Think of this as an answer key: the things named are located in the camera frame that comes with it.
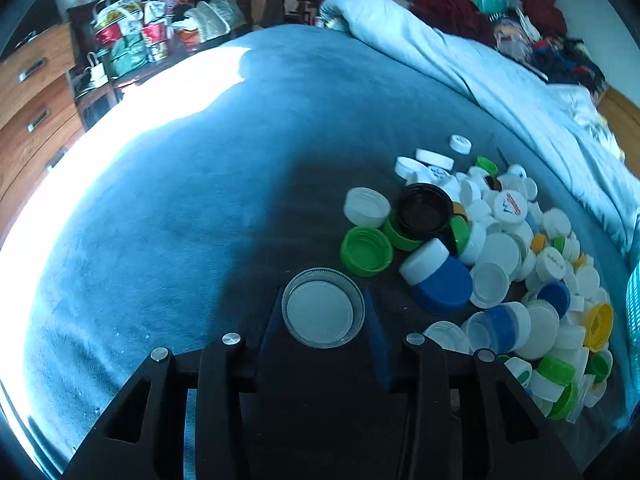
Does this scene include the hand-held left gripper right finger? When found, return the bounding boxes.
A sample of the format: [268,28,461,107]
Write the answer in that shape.
[364,287,583,480]

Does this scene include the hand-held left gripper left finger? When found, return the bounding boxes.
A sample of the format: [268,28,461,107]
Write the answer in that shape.
[60,287,286,480]

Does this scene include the large translucent jar lid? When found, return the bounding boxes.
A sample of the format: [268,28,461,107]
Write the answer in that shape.
[281,267,367,350]

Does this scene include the pile of plastic bottle caps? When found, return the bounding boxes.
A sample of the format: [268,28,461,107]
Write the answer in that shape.
[340,134,615,423]

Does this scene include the light blue perforated basket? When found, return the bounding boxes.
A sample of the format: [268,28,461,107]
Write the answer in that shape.
[625,262,640,341]

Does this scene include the blue bed sheet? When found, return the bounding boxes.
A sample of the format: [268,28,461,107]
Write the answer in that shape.
[0,25,636,476]

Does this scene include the light blue duvet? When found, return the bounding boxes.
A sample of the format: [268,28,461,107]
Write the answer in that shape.
[317,0,640,261]

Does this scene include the small white bag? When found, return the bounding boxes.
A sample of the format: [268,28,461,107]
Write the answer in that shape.
[85,52,108,88]

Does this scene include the colourful shopping bags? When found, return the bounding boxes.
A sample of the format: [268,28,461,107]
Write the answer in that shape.
[92,0,173,78]

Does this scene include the heap of clothes and bags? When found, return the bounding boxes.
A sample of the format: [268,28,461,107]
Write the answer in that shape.
[127,0,248,43]

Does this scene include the dark chair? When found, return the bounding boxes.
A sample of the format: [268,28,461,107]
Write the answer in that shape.
[262,0,288,26]

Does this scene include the white duvet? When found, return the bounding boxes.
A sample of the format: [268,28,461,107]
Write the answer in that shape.
[557,82,626,161]

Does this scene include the wooden dresser with drawers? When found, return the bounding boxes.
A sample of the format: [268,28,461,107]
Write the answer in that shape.
[0,22,86,236]

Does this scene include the wooden headboard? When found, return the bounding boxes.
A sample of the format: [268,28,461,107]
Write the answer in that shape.
[597,87,640,181]

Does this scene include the heap of dark clothes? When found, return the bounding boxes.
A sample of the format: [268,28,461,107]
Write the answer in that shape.
[492,0,608,93]

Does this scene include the dark red blanket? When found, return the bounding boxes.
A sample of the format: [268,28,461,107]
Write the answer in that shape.
[409,0,496,51]

